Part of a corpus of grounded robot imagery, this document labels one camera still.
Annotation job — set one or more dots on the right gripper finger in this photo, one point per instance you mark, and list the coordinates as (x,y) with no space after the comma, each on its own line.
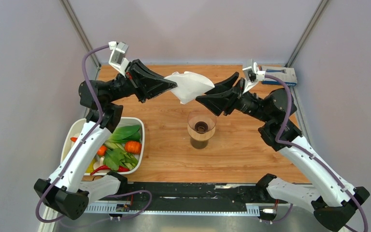
(224,85)
(221,103)

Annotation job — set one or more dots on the blue white box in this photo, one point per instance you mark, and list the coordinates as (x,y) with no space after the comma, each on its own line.
(288,75)

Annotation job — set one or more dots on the red chili pepper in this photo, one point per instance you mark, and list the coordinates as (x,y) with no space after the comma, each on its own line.
(106,168)

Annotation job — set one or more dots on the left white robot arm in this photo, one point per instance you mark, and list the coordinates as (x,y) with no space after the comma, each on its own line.
(64,191)

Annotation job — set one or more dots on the orange carrot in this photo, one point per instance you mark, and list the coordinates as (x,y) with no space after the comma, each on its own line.
(101,151)

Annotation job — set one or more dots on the smoked glass carafe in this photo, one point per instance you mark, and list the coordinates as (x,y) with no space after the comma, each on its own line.
(198,144)

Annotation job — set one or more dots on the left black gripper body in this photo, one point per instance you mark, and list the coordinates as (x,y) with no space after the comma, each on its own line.
(128,86)

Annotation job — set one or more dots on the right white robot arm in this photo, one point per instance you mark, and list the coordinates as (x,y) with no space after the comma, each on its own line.
(333,201)

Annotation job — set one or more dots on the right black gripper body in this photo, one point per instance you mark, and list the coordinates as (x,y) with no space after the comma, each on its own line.
(250,104)

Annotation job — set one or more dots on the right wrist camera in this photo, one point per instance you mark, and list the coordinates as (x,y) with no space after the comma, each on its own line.
(253,75)

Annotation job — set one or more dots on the white vegetable tray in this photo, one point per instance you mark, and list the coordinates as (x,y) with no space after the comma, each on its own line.
(77,127)

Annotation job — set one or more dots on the white mushroom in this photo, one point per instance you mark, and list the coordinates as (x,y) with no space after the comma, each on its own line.
(98,163)

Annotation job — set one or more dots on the green bok choy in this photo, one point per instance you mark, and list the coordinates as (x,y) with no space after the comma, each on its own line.
(125,134)

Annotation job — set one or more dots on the small orange pumpkin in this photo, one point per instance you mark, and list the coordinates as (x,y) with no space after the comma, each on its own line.
(133,147)

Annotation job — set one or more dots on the white paper coffee filter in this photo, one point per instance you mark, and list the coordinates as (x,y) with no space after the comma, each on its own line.
(189,85)

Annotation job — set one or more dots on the yellow napa cabbage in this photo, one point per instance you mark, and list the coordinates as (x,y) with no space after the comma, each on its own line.
(90,167)

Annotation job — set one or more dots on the green leafy vegetable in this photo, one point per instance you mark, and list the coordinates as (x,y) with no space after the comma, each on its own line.
(118,159)

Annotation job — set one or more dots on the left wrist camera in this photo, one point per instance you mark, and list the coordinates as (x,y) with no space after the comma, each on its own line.
(117,57)

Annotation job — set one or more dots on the round wooden dripper holder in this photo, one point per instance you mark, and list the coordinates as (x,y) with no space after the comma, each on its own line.
(201,137)

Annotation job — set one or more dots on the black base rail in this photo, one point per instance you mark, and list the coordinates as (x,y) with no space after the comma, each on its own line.
(196,197)

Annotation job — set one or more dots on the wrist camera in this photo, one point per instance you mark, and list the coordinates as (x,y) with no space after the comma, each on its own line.
(253,75)
(117,57)

